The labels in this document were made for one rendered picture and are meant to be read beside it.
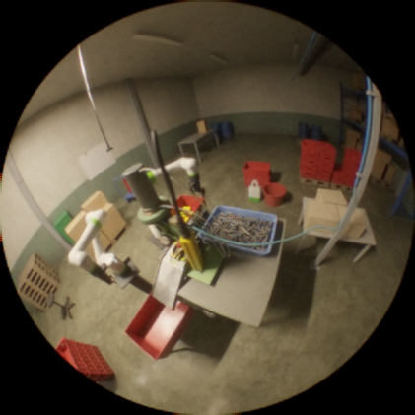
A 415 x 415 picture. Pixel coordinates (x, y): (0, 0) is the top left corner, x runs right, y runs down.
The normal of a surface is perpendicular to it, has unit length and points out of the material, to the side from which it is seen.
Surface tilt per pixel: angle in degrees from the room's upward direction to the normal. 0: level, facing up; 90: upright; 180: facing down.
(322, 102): 90
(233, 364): 0
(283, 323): 0
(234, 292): 0
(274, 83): 90
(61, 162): 90
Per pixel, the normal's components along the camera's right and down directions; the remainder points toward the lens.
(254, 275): -0.22, -0.75
